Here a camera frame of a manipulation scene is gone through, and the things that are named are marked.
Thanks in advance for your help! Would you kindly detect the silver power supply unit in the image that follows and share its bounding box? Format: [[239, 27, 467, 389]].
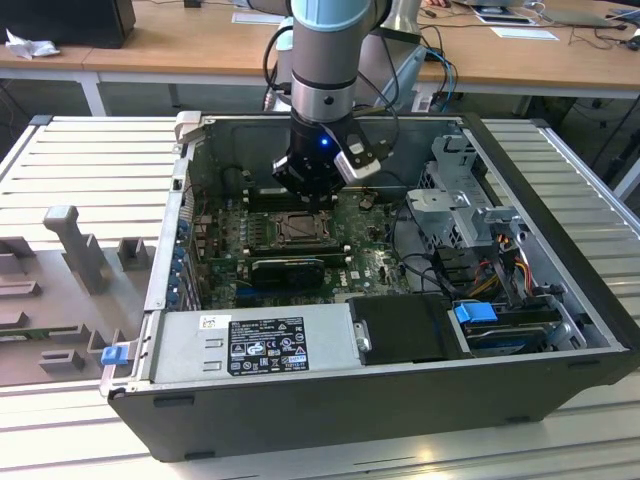
[[149, 304, 361, 384]]

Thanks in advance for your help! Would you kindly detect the pale blue teach pendant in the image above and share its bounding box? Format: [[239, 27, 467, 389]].
[[384, 47, 429, 110]]

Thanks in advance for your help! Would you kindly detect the crumpled white paper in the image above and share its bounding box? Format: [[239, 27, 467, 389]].
[[4, 28, 62, 60]]

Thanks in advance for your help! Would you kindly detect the black computer tower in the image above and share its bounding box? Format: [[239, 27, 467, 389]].
[[0, 0, 137, 50]]

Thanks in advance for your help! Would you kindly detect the black internal case cable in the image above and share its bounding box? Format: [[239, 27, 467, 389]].
[[388, 199, 454, 297]]

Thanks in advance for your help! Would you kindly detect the black RAM stick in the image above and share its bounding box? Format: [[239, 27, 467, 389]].
[[249, 241, 347, 265], [247, 191, 337, 211]]

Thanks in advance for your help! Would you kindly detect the grey laptop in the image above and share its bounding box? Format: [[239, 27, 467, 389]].
[[539, 0, 637, 29]]

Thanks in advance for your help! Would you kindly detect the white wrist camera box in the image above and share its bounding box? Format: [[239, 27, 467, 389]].
[[332, 134, 391, 182]]

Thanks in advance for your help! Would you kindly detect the green motherboard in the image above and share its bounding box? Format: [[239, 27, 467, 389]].
[[192, 192, 416, 309]]

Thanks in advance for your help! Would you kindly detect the black open PC case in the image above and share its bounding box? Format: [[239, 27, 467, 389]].
[[99, 110, 632, 464]]

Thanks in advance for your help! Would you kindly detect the black plastic drive shroud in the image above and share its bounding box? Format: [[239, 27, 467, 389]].
[[345, 294, 474, 367]]

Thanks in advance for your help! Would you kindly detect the black graphics card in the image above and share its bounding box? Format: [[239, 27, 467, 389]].
[[249, 257, 326, 290]]

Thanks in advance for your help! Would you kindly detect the black PSU label sticker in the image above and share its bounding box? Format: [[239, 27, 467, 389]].
[[227, 315, 311, 375]]

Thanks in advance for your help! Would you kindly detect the green RAM stick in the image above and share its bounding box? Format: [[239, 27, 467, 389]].
[[0, 327, 54, 344]]

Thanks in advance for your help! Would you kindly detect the silver shroud latch handle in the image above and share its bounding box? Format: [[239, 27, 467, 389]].
[[352, 322, 374, 354]]

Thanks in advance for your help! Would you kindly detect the coloured power wire bundle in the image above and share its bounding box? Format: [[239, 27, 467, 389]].
[[474, 252, 532, 297]]

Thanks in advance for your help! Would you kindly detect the grey parts rack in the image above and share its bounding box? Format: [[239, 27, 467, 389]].
[[0, 204, 156, 389]]

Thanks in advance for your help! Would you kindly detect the grey case corner bracket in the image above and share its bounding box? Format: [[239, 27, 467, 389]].
[[173, 110, 203, 147]]

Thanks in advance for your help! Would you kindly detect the blue cable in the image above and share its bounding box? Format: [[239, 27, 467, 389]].
[[427, 44, 459, 112]]

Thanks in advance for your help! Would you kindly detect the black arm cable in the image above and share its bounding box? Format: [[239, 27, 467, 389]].
[[262, 22, 402, 154]]

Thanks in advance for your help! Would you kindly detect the CPU socket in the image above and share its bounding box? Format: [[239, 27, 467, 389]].
[[272, 212, 335, 247]]

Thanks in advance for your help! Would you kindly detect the blue disk carrier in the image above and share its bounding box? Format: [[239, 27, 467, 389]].
[[453, 301, 549, 357]]

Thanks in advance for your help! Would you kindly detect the silver metal drive cage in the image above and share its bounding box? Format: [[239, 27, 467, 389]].
[[404, 132, 531, 251]]

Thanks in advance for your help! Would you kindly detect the white paper sheet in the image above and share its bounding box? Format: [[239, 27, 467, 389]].
[[489, 25, 560, 42]]

